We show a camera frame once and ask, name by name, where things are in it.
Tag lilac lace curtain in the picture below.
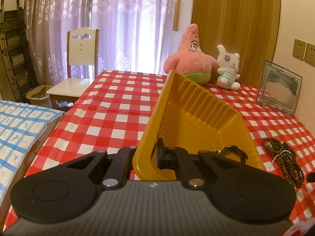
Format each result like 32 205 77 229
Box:
23 0 196 86

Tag dark folding rack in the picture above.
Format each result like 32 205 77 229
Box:
0 0 40 96

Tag pink starfish plush toy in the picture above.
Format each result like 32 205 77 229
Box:
164 23 219 85

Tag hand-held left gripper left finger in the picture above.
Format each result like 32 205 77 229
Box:
61 146 138 190

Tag blue checked blanket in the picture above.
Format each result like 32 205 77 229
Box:
0 100 66 202

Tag yellow plastic tray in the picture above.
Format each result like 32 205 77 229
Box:
132 69 267 181

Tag white wooden chair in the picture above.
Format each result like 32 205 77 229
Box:
46 28 100 109

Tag gold wall socket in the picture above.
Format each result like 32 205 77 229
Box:
292 39 307 60
304 43 315 67

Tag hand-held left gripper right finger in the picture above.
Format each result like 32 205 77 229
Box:
157 138 269 190

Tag red checkered tablecloth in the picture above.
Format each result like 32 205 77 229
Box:
5 69 315 229

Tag white bunny plush toy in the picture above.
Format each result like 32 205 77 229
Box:
216 44 242 90

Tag glass sand picture frame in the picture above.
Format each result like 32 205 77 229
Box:
255 59 303 115

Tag wooden handle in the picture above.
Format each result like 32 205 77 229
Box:
173 0 181 32

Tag thin white bead bracelet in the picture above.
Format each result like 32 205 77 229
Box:
269 149 297 171

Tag beige plastic bucket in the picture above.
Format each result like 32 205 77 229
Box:
26 85 54 107

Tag wooden bed frame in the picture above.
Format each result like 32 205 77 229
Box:
25 111 67 175

